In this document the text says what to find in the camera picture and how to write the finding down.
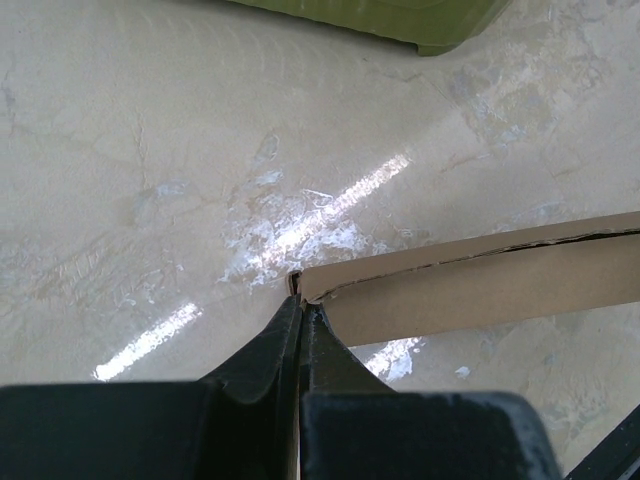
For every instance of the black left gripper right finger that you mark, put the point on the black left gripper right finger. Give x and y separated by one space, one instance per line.
354 426

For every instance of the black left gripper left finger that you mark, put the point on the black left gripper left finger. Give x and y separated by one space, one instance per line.
236 422

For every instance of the brown cardboard box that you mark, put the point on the brown cardboard box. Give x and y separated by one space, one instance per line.
478 282

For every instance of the olive green plastic basket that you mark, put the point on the olive green plastic basket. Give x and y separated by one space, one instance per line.
435 27

